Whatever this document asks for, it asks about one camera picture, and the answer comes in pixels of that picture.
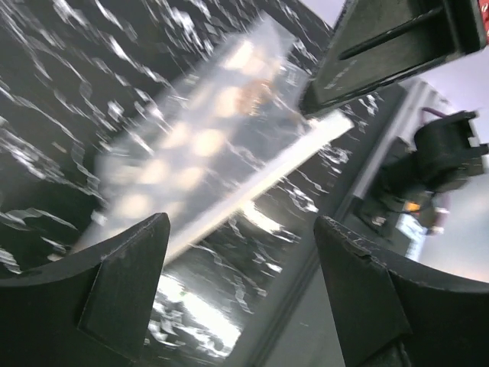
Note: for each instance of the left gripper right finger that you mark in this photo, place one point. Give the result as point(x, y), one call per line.
point(391, 311)

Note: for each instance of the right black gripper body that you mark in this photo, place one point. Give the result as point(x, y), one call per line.
point(447, 154)

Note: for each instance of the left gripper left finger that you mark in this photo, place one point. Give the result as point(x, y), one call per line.
point(91, 308)

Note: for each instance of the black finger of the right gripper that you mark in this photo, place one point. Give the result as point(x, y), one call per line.
point(377, 43)

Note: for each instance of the clear zip top bag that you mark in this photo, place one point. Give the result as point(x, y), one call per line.
point(219, 137)

